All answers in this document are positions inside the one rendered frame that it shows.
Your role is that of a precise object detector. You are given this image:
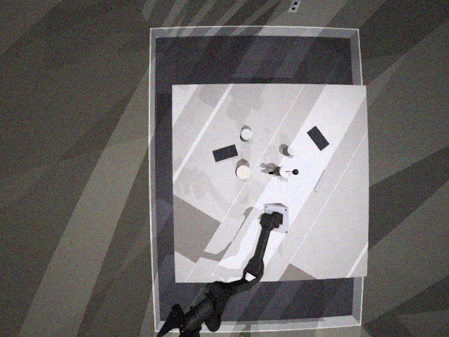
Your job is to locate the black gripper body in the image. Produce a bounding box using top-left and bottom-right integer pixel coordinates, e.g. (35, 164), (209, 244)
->
(172, 304), (203, 337)

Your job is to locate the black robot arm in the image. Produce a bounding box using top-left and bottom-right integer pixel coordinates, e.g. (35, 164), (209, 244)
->
(196, 211), (283, 332)

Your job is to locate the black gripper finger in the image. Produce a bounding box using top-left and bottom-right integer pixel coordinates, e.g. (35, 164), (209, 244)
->
(157, 311), (179, 337)

